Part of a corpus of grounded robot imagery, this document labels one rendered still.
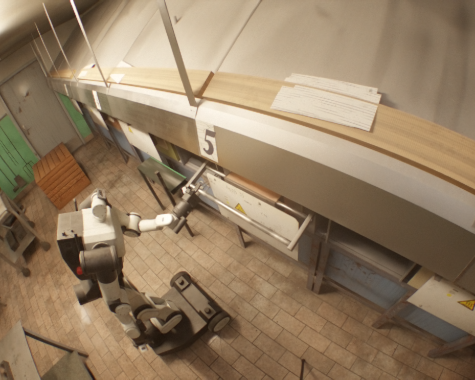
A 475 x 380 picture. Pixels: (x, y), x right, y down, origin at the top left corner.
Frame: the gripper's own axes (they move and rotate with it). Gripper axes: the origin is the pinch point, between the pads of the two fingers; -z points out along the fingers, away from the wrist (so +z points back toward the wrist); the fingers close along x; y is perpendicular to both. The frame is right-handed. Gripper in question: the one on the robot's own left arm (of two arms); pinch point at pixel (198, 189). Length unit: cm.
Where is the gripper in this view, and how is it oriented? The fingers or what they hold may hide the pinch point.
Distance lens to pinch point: 138.9
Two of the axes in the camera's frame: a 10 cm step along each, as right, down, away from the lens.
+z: -5.9, 7.8, -2.3
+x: -3.5, -5.0, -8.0
